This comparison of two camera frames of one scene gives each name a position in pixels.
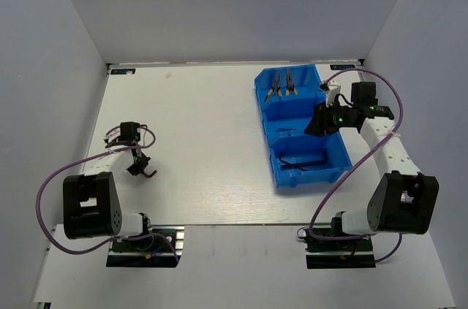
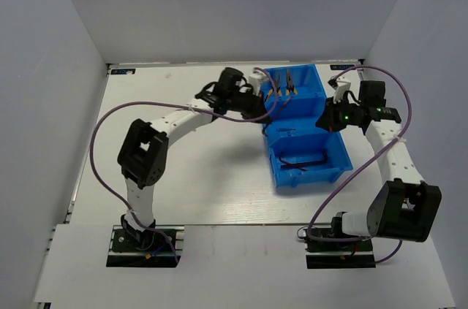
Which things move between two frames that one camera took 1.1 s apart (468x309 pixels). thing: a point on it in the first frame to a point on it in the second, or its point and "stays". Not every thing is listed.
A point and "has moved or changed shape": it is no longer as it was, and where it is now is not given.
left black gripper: [137, 169] to [257, 107]
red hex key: [148, 176] has moved or changed shape
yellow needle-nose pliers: [290, 85] stays
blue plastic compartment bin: [289, 96] stays
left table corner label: [122, 71] stays
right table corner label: [341, 66] stays
